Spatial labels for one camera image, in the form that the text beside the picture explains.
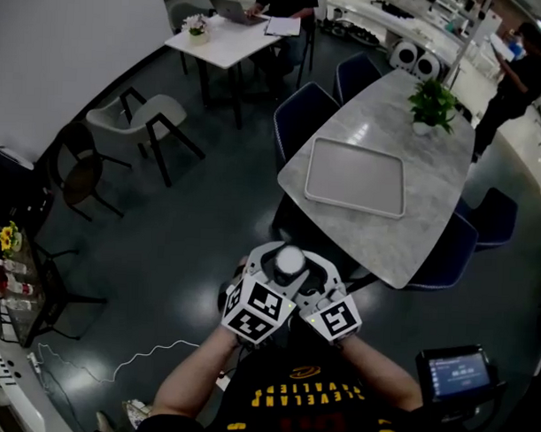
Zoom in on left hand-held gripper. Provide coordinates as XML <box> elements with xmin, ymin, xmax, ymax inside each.
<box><xmin>219</xmin><ymin>237</ymin><xmax>314</xmax><ymax>350</ymax></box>

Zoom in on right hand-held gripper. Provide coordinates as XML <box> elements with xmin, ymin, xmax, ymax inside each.
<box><xmin>292</xmin><ymin>250</ymin><xmax>367</xmax><ymax>347</ymax></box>

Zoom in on small white-capped bottle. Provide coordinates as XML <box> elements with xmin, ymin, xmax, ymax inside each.
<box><xmin>271</xmin><ymin>243</ymin><xmax>307</xmax><ymax>287</ymax></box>

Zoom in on grey rectangular tray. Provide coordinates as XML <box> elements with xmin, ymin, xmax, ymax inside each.
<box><xmin>302</xmin><ymin>135</ymin><xmax>409</xmax><ymax>220</ymax></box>

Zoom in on person's right forearm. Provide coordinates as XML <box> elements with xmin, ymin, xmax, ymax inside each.
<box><xmin>336</xmin><ymin>335</ymin><xmax>427</xmax><ymax>414</ymax></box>

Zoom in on person's left forearm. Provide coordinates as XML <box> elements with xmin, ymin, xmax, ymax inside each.
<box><xmin>150</xmin><ymin>323</ymin><xmax>241</xmax><ymax>421</ymax></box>

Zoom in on dark blue upholstered chair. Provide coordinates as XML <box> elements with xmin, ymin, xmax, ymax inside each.
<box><xmin>334</xmin><ymin>51</ymin><xmax>383</xmax><ymax>107</ymax></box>
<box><xmin>271</xmin><ymin>81</ymin><xmax>343</xmax><ymax>170</ymax></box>
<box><xmin>405</xmin><ymin>210</ymin><xmax>480</xmax><ymax>292</ymax></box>
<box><xmin>454</xmin><ymin>185</ymin><xmax>520</xmax><ymax>251</ymax></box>

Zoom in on person's dark printed shirt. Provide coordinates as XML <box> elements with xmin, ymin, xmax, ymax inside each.
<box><xmin>134</xmin><ymin>314</ymin><xmax>431</xmax><ymax>432</ymax></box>

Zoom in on black handheld screen device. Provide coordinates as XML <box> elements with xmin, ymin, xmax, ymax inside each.
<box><xmin>413</xmin><ymin>343</ymin><xmax>509</xmax><ymax>423</ymax></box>

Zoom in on grey chair with black legs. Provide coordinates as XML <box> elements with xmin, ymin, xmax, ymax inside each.
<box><xmin>83</xmin><ymin>85</ymin><xmax>208</xmax><ymax>189</ymax></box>

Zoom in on green potted plant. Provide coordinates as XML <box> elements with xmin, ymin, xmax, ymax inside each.
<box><xmin>406</xmin><ymin>76</ymin><xmax>460</xmax><ymax>138</ymax></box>

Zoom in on dark round-back chair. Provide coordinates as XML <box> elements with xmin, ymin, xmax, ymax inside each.
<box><xmin>46</xmin><ymin>120</ymin><xmax>134</xmax><ymax>223</ymax></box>

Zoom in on white square table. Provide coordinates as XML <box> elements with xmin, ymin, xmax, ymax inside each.
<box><xmin>161</xmin><ymin>10</ymin><xmax>285</xmax><ymax>132</ymax></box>

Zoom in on white capsule pet carrier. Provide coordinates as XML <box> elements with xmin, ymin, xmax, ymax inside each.
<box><xmin>389</xmin><ymin>40</ymin><xmax>422</xmax><ymax>71</ymax></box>
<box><xmin>412</xmin><ymin>51</ymin><xmax>444</xmax><ymax>83</ymax></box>

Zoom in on black equipment pile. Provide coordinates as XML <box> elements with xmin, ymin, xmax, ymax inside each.
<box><xmin>318</xmin><ymin>17</ymin><xmax>381</xmax><ymax>48</ymax></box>

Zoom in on white paper clipboard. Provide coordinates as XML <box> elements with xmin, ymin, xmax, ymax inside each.
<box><xmin>263</xmin><ymin>15</ymin><xmax>302</xmax><ymax>38</ymax></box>

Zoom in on dark glass side table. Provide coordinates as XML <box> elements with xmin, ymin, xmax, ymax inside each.
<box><xmin>0</xmin><ymin>220</ymin><xmax>52</xmax><ymax>350</ymax></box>

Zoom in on small potted pale flowers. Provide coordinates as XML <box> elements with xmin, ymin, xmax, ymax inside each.
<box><xmin>181</xmin><ymin>12</ymin><xmax>211</xmax><ymax>45</ymax></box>

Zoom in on grey laptop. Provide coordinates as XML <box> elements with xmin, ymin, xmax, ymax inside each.
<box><xmin>208</xmin><ymin>0</ymin><xmax>269</xmax><ymax>27</ymax></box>

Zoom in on white shelving unit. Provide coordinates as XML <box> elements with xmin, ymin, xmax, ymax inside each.
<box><xmin>323</xmin><ymin>0</ymin><xmax>496</xmax><ymax>91</ymax></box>

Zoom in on yellow sunflower bunch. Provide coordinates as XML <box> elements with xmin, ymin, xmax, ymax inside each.
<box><xmin>0</xmin><ymin>220</ymin><xmax>23</xmax><ymax>252</ymax></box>

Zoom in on black equipment case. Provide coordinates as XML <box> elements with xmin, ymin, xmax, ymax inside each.
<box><xmin>0</xmin><ymin>141</ymin><xmax>57</xmax><ymax>230</ymax></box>

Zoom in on grey shell chair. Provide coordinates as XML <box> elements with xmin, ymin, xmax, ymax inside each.
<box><xmin>167</xmin><ymin>1</ymin><xmax>217</xmax><ymax>37</ymax></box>

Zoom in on white cabinet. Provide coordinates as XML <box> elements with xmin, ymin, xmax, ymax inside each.
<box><xmin>0</xmin><ymin>333</ymin><xmax>80</xmax><ymax>432</ymax></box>

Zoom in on white floor cable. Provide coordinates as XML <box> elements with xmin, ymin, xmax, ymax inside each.
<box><xmin>36</xmin><ymin>334</ymin><xmax>201</xmax><ymax>386</ymax></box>

